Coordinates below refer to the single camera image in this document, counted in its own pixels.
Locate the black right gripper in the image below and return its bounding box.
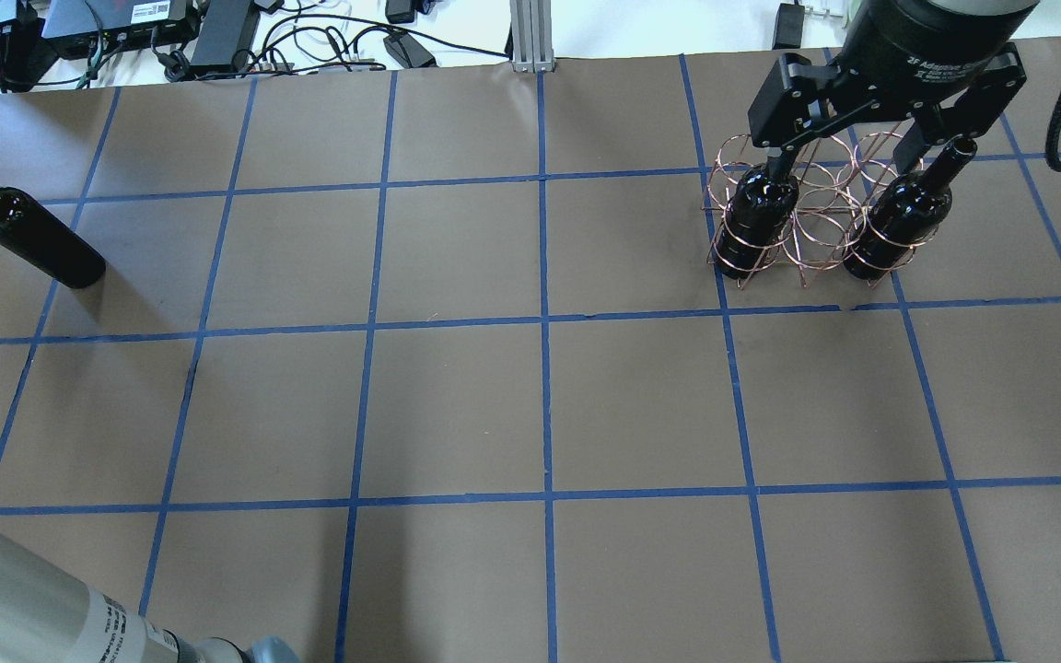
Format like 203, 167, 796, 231
748, 1, 1027, 186

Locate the dark wine bottle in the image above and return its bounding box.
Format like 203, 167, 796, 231
843, 137, 978, 282
0, 186, 107, 289

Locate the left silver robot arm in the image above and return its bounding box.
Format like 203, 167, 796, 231
0, 186, 297, 662

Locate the dark wine bottle in basket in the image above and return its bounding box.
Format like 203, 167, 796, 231
843, 137, 978, 282

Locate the copper wire wine basket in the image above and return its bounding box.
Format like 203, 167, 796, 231
706, 130, 936, 286

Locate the aluminium frame post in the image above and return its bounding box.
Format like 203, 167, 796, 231
509, 0, 557, 73

